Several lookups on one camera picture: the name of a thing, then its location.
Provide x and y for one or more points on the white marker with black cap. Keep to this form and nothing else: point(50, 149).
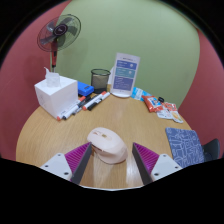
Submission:
point(75, 109)

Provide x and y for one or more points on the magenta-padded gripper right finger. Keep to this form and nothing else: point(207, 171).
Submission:
point(146, 157)

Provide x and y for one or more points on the red standing fan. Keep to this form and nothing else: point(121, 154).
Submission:
point(59, 31)

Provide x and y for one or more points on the white tissue box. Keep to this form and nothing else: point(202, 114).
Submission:
point(56, 95)

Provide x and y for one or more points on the blue whiteboard eraser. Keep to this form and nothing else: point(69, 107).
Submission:
point(85, 89)

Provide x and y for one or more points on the blue snack packet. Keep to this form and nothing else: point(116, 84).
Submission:
point(138, 93)

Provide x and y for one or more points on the white snack packet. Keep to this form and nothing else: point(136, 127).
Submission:
point(164, 114)

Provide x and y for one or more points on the blue patterned mouse pad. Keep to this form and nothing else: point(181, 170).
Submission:
point(185, 146)

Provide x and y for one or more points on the black mesh pen cup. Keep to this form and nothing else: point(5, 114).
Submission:
point(100, 81)

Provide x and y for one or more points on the beige computer mouse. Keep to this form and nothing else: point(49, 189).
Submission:
point(108, 145)

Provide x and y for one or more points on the orange snack packet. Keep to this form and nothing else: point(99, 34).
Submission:
point(152, 103)

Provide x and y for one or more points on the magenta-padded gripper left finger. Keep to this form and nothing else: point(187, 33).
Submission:
point(77, 157)

